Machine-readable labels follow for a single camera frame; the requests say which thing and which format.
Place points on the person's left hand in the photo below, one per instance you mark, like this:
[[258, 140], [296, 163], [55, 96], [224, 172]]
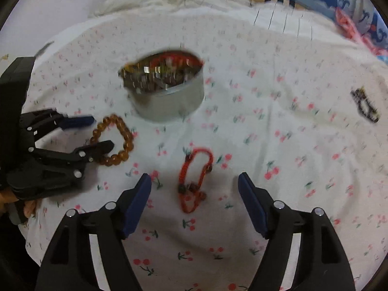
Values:
[[28, 208]]

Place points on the cherry print bed sheet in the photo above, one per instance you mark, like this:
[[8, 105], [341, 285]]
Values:
[[272, 127]]

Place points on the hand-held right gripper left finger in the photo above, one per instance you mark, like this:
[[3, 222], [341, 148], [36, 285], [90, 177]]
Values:
[[138, 203]]

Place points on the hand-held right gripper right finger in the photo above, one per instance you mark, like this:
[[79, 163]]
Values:
[[253, 206]]

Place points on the pink cloth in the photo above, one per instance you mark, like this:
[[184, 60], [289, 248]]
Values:
[[348, 25]]

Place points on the dark phone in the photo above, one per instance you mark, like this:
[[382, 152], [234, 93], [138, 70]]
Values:
[[44, 49]]

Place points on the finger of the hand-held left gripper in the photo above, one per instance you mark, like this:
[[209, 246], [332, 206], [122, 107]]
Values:
[[97, 148], [77, 122]]

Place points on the round silver metal tin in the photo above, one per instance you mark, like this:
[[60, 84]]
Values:
[[169, 103]]

